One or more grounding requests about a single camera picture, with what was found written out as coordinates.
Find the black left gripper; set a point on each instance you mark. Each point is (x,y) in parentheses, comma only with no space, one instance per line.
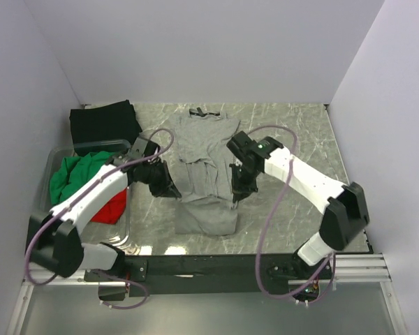
(166,188)

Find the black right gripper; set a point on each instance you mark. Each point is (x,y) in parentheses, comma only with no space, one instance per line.
(239,189)

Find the grey t-shirt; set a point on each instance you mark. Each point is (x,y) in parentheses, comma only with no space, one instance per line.
(205,178)

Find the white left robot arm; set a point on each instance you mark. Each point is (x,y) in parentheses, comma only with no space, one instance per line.
(54,239)

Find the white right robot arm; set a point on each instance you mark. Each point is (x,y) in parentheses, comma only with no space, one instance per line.
(343,206)

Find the red t-shirt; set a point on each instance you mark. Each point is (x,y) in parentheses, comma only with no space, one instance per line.
(111,212)

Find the folded black t-shirt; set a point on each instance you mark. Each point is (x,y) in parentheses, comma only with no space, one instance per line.
(116,121)

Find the green t-shirt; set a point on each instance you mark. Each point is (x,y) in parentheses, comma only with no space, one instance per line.
(74,173)

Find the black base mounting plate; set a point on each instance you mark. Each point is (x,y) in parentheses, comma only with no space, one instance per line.
(202,274)

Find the aluminium rail frame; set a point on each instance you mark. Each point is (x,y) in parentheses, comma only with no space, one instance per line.
(214,295)

